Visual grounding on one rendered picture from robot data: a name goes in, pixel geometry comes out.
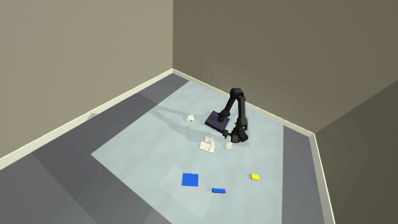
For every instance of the cream curved jaw piece with gear teeth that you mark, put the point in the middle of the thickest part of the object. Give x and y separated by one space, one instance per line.
229 145

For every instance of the yellow rectangular block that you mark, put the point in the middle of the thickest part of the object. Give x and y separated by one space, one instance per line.
254 176

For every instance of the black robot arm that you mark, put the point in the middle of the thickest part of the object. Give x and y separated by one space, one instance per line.
242 121

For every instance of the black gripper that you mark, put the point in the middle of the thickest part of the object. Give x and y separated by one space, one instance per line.
226 133

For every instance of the blue rectangular bar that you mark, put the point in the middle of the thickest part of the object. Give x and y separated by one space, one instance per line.
223 191

